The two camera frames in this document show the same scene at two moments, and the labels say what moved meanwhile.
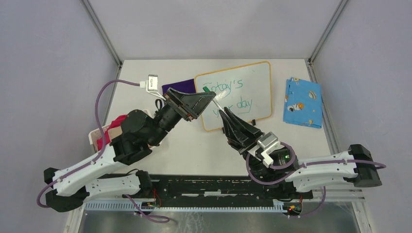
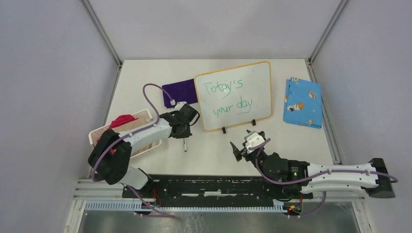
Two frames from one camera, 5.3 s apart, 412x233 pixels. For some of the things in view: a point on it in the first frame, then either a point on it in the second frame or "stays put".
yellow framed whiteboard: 246,90 stays put
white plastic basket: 94,134 stays put
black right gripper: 234,137 -> 238,154
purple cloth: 187,86 stays put
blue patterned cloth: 303,104 stays put
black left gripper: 198,103 -> 185,134
